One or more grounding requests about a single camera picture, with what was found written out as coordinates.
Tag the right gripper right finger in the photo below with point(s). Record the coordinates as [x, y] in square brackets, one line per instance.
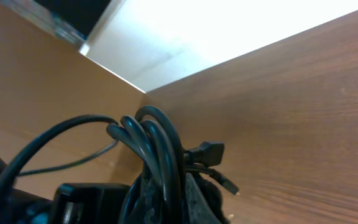
[198, 209]

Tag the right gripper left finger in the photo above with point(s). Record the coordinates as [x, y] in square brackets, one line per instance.
[151, 198]

